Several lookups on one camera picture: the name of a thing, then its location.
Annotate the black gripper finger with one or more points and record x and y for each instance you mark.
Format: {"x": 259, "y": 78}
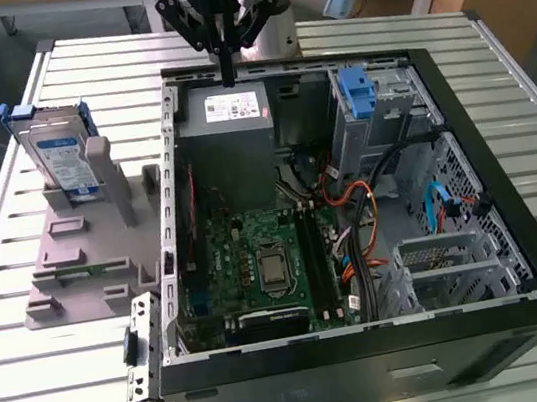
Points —
{"x": 265, "y": 12}
{"x": 180, "y": 14}

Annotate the hard disk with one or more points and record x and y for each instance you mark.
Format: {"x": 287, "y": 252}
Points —
{"x": 63, "y": 161}

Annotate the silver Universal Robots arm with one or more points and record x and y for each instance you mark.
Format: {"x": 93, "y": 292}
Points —
{"x": 276, "y": 33}

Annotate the metal disk bay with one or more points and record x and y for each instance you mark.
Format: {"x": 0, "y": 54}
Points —
{"x": 461, "y": 269}

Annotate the blue drive latch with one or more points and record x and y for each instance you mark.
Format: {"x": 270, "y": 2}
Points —
{"x": 357, "y": 91}

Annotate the grey power supply unit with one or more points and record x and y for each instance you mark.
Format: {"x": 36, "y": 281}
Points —
{"x": 233, "y": 166}

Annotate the metal drive cage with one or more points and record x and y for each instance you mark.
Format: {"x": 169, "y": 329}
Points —
{"x": 389, "y": 127}

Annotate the CPU socket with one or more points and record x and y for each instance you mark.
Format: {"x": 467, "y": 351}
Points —
{"x": 271, "y": 248}

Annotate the green motherboard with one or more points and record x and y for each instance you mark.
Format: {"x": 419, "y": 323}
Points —
{"x": 227, "y": 247}

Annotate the grey parts rack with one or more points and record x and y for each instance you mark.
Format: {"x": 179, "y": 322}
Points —
{"x": 92, "y": 237}

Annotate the silver CPU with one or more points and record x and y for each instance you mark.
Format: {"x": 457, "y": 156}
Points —
{"x": 272, "y": 267}

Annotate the black RAM slot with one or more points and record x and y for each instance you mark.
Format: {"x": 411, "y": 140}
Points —
{"x": 312, "y": 265}

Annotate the green RAM stick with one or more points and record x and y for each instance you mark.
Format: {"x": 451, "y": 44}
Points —
{"x": 77, "y": 274}

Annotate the black graphics card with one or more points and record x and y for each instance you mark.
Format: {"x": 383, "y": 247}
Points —
{"x": 272, "y": 324}

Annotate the black open PC case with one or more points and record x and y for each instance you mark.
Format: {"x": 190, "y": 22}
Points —
{"x": 325, "y": 379}

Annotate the metal expansion slot bracket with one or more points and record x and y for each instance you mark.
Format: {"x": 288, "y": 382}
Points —
{"x": 147, "y": 330}

